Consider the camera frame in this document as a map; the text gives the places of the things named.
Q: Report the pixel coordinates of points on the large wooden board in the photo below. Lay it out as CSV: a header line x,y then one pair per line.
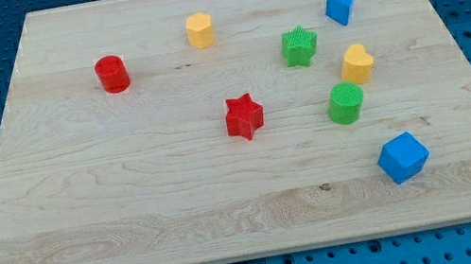
x,y
150,175

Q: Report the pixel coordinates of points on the yellow hexagon block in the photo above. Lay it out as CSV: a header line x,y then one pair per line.
x,y
200,30

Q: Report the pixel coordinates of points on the red cylinder block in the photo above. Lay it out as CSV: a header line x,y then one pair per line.
x,y
112,74

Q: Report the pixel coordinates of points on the green star block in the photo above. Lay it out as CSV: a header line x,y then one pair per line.
x,y
299,46

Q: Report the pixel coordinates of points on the blue triangular prism block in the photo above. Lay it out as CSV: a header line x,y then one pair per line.
x,y
339,11

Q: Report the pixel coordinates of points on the yellow heart block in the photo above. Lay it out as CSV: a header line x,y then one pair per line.
x,y
357,64

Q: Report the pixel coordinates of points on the red star block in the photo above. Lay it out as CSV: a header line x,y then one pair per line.
x,y
244,116

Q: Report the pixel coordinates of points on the green cylinder block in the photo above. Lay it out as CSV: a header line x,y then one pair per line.
x,y
345,103

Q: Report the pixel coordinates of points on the blue cube block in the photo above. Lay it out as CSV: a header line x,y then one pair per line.
x,y
403,157

